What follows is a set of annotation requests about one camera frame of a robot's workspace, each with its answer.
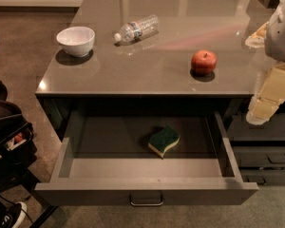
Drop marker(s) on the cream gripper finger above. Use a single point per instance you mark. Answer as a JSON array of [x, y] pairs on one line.
[[256, 40], [269, 95]]

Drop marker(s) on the green and yellow sponge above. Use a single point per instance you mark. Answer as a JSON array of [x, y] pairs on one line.
[[164, 140]]

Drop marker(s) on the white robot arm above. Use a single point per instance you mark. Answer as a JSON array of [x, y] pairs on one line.
[[274, 43]]

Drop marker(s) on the grey counter cabinet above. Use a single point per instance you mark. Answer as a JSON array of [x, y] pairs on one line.
[[158, 66]]

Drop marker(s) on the grey open top drawer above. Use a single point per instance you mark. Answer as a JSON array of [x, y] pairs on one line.
[[103, 160]]

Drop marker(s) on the red apple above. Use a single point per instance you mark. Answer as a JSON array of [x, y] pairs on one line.
[[204, 62]]

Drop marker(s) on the dark lower side drawers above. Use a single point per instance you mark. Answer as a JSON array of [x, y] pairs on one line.
[[259, 149]]

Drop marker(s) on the clear plastic water bottle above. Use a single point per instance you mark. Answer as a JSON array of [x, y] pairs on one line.
[[135, 30]]

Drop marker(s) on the white ceramic bowl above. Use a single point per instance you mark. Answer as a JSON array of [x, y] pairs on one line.
[[76, 41]]

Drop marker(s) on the black and white sneaker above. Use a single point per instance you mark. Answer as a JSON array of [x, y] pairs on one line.
[[14, 216]]

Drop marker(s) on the metal drawer handle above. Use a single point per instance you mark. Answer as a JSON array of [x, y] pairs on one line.
[[146, 199]]

